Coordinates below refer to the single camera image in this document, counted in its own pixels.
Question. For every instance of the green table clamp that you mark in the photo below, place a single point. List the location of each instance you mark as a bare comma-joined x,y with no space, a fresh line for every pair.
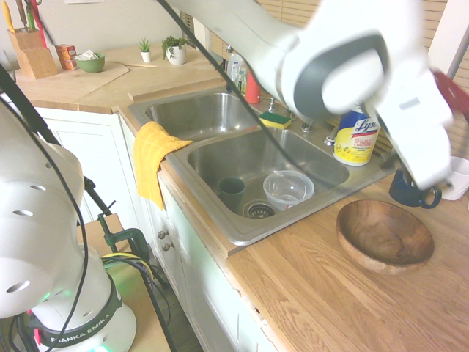
128,236

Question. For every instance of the yellow green sponge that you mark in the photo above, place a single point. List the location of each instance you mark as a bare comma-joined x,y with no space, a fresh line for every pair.
275,120

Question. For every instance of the Lysol wipes canister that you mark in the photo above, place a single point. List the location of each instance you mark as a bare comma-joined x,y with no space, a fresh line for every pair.
355,143

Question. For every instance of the clear plastic round container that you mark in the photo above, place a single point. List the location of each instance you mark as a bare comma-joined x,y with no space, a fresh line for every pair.
287,190

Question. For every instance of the wooden window blinds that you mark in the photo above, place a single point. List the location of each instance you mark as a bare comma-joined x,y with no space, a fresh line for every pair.
286,11

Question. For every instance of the white crumpled paper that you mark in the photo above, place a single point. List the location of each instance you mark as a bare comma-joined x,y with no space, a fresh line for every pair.
87,55

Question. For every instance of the green bowl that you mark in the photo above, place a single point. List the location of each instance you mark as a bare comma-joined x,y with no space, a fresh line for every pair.
89,65

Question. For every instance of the yellow dish towel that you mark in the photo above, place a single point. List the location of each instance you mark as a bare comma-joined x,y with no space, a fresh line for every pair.
150,154

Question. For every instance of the dark green plastic cup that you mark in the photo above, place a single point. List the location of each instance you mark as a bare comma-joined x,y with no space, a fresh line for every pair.
231,190

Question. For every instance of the thin wooden stick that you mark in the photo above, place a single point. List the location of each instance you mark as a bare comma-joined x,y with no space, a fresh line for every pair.
141,65

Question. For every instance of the round metal cabinet knob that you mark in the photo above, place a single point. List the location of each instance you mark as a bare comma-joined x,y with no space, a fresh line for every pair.
163,233
167,246

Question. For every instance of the metal sink drain strainer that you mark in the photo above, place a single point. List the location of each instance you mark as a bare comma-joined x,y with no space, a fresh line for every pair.
258,209

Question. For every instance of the clear dish soap bottle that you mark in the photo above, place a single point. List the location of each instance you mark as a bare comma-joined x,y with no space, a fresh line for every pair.
236,67

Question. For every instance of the orange cardboard box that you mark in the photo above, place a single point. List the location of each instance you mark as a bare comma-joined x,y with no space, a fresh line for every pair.
66,56

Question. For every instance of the stainless steel double sink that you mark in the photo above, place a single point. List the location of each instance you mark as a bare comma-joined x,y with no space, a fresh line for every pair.
256,157

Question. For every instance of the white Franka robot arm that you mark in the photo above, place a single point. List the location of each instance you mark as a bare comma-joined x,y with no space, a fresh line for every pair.
36,227

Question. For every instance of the metal sink sprayer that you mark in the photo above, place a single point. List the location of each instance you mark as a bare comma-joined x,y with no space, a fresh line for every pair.
330,137

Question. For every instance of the metal soap dispenser pump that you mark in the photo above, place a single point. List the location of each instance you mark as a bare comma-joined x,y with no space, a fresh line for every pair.
272,105

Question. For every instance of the metal faucet base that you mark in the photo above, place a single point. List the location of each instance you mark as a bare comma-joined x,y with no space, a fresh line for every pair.
308,125

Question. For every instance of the red bottle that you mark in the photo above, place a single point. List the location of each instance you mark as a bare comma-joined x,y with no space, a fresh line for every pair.
252,89

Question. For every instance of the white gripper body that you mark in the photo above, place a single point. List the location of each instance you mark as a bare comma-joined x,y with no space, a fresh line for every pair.
417,139

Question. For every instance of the white cup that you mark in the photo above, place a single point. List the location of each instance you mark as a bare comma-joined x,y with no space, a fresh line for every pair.
458,179

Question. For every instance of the white kitchen cabinet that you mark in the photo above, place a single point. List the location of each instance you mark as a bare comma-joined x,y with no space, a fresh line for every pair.
102,154

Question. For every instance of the small potted plant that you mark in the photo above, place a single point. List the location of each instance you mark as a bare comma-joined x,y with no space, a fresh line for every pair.
145,53

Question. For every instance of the light wooden board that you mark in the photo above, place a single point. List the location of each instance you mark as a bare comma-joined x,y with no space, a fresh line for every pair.
73,84

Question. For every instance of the red gripper camera mount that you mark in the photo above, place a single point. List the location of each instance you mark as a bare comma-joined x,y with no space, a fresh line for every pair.
452,91

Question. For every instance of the large potted plant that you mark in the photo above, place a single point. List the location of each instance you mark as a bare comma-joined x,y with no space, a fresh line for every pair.
176,53

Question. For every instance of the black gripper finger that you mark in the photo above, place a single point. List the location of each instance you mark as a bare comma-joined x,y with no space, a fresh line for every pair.
445,185

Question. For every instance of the wooden knife block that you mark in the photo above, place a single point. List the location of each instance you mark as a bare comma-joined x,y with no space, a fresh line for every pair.
33,58

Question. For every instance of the brown wooden bowl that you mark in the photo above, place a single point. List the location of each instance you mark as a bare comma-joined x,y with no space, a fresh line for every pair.
384,238

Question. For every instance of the navy blue mug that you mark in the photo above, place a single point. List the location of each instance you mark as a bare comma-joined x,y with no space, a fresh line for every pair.
406,192

